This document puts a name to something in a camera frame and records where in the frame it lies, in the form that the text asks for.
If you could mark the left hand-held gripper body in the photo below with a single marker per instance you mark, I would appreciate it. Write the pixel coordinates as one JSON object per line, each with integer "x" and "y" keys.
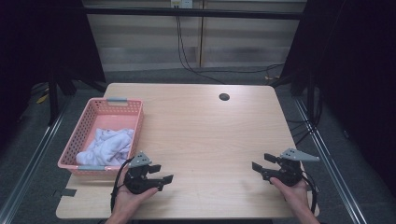
{"x": 137, "y": 182}

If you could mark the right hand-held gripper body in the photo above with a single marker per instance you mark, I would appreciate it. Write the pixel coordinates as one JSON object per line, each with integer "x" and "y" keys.
{"x": 289, "y": 172}

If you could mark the white printed towel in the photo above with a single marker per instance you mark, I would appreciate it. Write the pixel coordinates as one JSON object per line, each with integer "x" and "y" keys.
{"x": 109, "y": 147}

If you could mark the pink perforated plastic basket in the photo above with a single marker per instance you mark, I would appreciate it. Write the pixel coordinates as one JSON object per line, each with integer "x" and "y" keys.
{"x": 115, "y": 121}

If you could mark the person's right hand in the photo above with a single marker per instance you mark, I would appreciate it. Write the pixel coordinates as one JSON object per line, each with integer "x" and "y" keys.
{"x": 294, "y": 194}

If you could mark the person's left hand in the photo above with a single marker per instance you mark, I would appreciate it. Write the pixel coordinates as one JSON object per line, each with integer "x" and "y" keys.
{"x": 130, "y": 203}

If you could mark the black tape strip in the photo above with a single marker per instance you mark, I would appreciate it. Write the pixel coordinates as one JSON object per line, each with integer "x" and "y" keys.
{"x": 68, "y": 192}

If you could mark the black curtain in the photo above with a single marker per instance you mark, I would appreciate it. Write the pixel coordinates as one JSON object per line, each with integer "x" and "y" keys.
{"x": 40, "y": 37}
{"x": 358, "y": 77}

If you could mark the black metal stand leg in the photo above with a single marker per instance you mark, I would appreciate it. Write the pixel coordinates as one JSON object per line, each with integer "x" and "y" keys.
{"x": 53, "y": 99}

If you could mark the yellow floor object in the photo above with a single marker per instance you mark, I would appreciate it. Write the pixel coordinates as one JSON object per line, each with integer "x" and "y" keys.
{"x": 42, "y": 99}

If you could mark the black horizontal metal bar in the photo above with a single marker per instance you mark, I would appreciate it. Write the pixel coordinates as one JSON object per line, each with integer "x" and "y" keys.
{"x": 218, "y": 13}

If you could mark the metal floor rail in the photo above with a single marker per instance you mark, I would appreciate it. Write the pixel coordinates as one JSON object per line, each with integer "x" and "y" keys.
{"x": 34, "y": 158}
{"x": 330, "y": 161}

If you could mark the white wall outlet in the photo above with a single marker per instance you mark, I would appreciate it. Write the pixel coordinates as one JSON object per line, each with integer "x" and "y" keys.
{"x": 181, "y": 3}

